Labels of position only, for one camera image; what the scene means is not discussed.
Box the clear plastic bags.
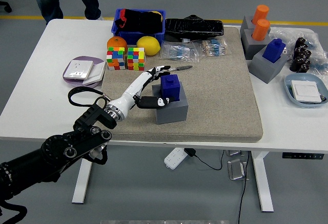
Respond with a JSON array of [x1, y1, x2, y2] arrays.
[[269, 26, 328, 77]]

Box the black and red cloth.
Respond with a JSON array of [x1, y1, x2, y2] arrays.
[[114, 8, 164, 34]]

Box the grey-brown mat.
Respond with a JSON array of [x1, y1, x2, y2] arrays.
[[100, 26, 264, 144]]

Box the black plug with cord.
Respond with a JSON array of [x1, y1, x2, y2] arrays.
[[183, 148, 226, 171]]

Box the yellow item in bin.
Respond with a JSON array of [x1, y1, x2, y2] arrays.
[[151, 10, 163, 23]]

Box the bag of brown resistors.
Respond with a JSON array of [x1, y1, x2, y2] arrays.
[[192, 38, 231, 57]]

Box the colourful puzzle cube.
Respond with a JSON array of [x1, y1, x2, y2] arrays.
[[127, 47, 146, 71], [106, 46, 127, 71]]

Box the white table leg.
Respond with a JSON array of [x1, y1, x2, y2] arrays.
[[71, 157, 93, 204], [250, 151, 275, 212]]

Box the orange fruit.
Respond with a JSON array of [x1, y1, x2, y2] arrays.
[[107, 36, 129, 52]]

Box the blue plastic bin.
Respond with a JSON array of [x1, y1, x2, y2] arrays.
[[111, 8, 167, 46]]

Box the black chair base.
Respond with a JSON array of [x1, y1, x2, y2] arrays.
[[0, 1, 13, 13]]

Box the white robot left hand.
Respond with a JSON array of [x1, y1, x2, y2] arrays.
[[110, 65, 177, 120]]

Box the white power strip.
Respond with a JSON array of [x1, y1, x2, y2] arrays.
[[163, 147, 188, 170]]

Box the white wall socket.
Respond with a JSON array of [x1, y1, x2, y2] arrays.
[[63, 59, 94, 80]]

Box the yellow lemon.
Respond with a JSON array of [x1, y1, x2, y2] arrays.
[[136, 35, 161, 56]]

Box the white switch panel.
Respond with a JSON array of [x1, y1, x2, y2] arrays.
[[291, 80, 323, 104], [81, 61, 108, 86]]

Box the black pen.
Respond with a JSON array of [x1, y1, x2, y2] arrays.
[[168, 65, 193, 72]]

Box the metal floor bracket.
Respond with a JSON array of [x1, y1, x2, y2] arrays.
[[225, 149, 245, 157], [227, 158, 248, 181]]

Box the purple plate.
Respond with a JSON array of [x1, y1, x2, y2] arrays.
[[62, 55, 106, 90]]

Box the bag of blue resistors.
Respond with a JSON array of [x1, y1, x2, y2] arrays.
[[158, 40, 200, 64]]

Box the orange cylinder seal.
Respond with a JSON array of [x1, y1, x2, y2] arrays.
[[251, 18, 271, 42], [252, 4, 270, 25]]

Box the black table control panel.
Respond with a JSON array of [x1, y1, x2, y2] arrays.
[[282, 152, 325, 160]]

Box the black floor cable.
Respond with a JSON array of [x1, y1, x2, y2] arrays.
[[237, 151, 251, 224]]

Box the blue square seal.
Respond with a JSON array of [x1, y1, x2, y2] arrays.
[[160, 74, 183, 103], [262, 38, 286, 64]]

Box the grey square seal holder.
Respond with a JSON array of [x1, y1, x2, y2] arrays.
[[152, 82, 189, 125], [248, 46, 290, 85]]

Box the light blue tray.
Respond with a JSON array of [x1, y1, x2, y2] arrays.
[[284, 73, 328, 109]]

